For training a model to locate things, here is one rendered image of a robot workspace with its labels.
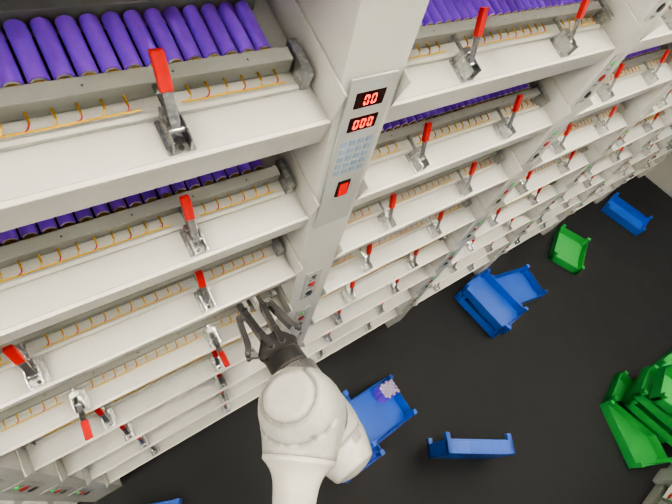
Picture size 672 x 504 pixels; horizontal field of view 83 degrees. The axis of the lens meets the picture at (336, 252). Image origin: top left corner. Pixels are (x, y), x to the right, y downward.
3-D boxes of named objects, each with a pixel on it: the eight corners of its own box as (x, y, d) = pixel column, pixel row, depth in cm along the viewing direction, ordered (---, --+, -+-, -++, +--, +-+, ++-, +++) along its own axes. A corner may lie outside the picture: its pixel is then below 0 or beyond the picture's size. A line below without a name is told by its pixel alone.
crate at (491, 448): (490, 459, 175) (486, 439, 179) (516, 454, 158) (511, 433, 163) (428, 458, 170) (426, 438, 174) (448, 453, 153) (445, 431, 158)
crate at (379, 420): (382, 380, 185) (391, 373, 180) (407, 418, 177) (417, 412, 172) (338, 408, 164) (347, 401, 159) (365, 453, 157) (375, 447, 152)
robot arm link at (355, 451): (336, 384, 77) (322, 365, 66) (385, 454, 68) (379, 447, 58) (292, 419, 75) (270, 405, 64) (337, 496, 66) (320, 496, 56)
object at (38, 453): (277, 341, 113) (289, 338, 101) (40, 467, 87) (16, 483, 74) (248, 280, 115) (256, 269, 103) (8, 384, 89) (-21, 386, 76)
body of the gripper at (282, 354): (311, 350, 74) (287, 316, 78) (272, 373, 70) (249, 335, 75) (310, 368, 79) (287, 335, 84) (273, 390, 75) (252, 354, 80)
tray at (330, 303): (442, 254, 144) (466, 243, 132) (305, 327, 117) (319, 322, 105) (417, 207, 146) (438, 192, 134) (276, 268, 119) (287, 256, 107)
